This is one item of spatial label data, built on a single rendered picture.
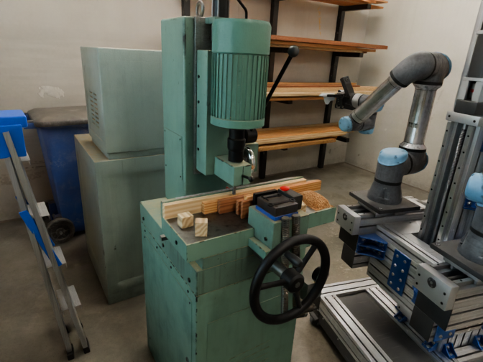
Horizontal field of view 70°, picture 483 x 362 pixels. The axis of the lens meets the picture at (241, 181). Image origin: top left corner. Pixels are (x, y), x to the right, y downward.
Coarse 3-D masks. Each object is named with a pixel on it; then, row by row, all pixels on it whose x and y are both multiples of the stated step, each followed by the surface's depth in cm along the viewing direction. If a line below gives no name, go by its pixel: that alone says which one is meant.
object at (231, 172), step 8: (216, 160) 121; (224, 160) 117; (216, 168) 122; (224, 168) 117; (232, 168) 112; (240, 168) 112; (248, 168) 114; (224, 176) 117; (232, 176) 113; (240, 176) 113; (232, 184) 113; (240, 184) 114
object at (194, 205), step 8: (272, 184) 132; (280, 184) 133; (288, 184) 135; (224, 192) 121; (240, 192) 123; (184, 200) 113; (192, 200) 114; (200, 200) 115; (168, 208) 110; (176, 208) 111; (184, 208) 113; (192, 208) 115; (200, 208) 116; (168, 216) 111; (176, 216) 112
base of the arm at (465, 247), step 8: (472, 232) 113; (480, 232) 110; (464, 240) 115; (472, 240) 112; (480, 240) 110; (464, 248) 114; (472, 248) 112; (480, 248) 110; (464, 256) 114; (472, 256) 111; (480, 256) 110; (480, 264) 110
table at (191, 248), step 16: (176, 224) 108; (208, 224) 109; (224, 224) 110; (240, 224) 110; (320, 224) 125; (176, 240) 103; (192, 240) 99; (208, 240) 100; (224, 240) 104; (240, 240) 107; (256, 240) 107; (192, 256) 99
